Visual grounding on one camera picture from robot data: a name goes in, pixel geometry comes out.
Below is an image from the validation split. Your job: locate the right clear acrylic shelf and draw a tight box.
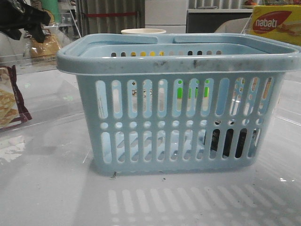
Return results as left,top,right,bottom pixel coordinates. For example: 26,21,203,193
242,16,301,46

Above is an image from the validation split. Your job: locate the dark grey counter cabinet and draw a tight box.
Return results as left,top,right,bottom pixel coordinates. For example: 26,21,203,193
186,9,252,33

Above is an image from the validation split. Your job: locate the dark tissue pack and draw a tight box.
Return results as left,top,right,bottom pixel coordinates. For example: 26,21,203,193
197,127,261,159

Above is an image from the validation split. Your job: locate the yellow nabati wafer box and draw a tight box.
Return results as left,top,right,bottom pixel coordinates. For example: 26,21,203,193
248,5,301,46

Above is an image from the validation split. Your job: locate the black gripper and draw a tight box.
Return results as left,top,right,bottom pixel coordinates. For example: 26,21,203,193
0,0,50,43

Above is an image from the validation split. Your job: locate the maroon cracker snack packet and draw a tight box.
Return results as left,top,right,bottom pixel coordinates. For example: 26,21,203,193
0,65,32,130

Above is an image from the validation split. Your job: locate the grey armchair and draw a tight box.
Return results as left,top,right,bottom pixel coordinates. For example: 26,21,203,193
215,17,250,33

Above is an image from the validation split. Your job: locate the clear acrylic display shelf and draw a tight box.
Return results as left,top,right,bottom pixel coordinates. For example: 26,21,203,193
0,9,82,128

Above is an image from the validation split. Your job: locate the light blue plastic basket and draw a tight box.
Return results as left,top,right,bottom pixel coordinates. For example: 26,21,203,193
56,33,301,175

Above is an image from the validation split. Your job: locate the packaged bread clear wrapper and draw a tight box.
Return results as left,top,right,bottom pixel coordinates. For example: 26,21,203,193
23,29,61,59

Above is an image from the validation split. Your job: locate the fruit plate on counter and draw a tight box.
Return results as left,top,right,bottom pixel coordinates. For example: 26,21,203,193
244,0,258,6

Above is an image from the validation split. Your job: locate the green cartoon bottle rear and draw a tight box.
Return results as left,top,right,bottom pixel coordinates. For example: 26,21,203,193
30,0,61,24

